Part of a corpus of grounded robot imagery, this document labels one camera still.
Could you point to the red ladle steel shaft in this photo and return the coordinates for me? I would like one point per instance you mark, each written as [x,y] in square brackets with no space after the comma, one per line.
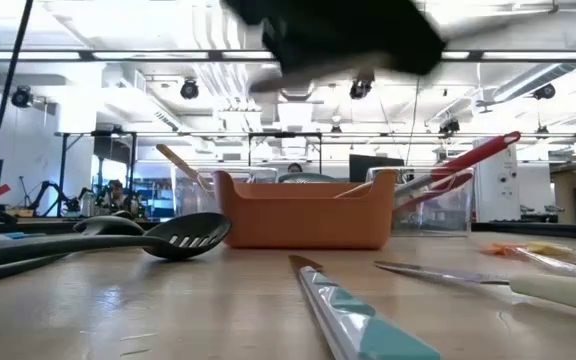
[473,156]

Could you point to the black slotted spoon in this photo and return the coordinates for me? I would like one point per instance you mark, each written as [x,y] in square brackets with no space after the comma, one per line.
[193,225]

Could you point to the teal patterned knife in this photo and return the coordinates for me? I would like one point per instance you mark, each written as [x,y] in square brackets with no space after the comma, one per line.
[353,325]

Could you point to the yellow silicone brush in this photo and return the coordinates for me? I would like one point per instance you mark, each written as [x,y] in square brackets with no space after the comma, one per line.
[548,248]

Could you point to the black solid nylon spoon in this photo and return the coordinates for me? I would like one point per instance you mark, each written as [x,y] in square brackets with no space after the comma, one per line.
[108,225]

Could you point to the blue silicone brush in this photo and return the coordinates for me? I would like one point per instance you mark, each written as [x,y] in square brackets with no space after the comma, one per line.
[15,234]

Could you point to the black background robot arm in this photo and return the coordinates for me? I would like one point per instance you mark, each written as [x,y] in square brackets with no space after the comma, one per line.
[43,187]

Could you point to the black ceiling spotlight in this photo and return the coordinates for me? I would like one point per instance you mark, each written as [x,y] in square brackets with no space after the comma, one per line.
[20,97]
[545,91]
[360,90]
[448,126]
[189,90]

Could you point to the black background monitor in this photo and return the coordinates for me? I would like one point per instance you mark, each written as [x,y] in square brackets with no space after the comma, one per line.
[375,167]

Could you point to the person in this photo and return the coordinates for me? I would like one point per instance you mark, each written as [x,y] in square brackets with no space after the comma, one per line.
[294,168]
[115,195]

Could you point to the steel box grater teal trim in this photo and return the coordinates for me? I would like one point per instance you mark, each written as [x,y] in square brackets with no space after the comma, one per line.
[308,177]

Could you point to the orange plastic bin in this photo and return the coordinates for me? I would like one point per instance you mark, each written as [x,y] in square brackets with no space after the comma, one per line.
[308,220]

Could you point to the clear plastic bin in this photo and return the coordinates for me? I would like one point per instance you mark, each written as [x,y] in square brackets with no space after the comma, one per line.
[438,220]
[188,205]

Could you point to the white column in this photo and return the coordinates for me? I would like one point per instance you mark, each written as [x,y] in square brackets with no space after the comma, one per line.
[495,190]

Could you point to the black bar with light strips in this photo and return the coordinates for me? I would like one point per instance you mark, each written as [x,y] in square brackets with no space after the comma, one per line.
[85,55]

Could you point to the black background gantry frame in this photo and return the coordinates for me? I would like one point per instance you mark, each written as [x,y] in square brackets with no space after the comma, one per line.
[63,170]

